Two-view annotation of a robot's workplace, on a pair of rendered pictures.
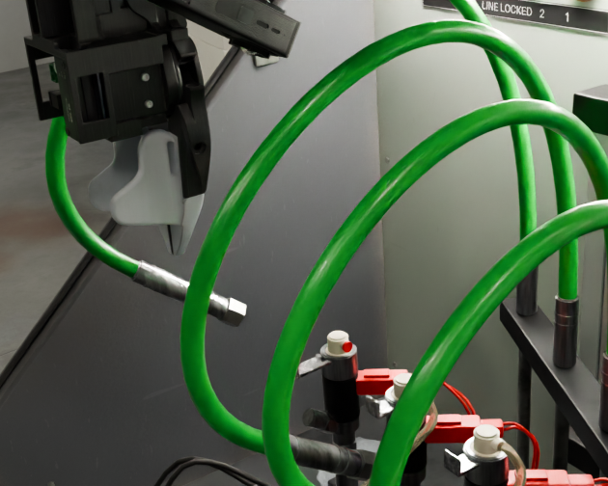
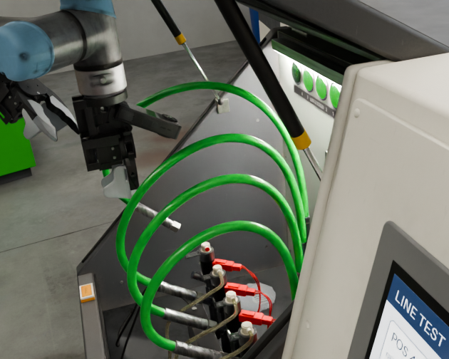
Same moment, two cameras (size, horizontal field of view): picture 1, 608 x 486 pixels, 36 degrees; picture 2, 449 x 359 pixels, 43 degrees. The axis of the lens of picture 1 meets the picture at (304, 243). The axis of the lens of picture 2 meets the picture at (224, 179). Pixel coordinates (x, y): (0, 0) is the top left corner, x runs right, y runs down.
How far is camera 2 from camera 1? 45 cm
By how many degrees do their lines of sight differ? 16
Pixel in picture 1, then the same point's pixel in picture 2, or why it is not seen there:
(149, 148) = (117, 172)
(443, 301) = not seen: hidden behind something
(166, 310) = (174, 215)
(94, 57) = (92, 142)
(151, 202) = (118, 190)
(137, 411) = (160, 256)
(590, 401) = not seen: hidden behind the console
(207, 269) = (122, 221)
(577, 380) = not seen: hidden behind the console
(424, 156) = (186, 194)
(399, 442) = (147, 294)
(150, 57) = (113, 142)
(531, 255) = (198, 238)
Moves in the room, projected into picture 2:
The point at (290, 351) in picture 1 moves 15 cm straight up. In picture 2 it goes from (134, 256) to (115, 163)
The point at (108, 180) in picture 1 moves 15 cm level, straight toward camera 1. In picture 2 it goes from (108, 179) to (84, 224)
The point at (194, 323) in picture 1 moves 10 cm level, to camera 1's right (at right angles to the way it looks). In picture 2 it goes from (118, 239) to (178, 243)
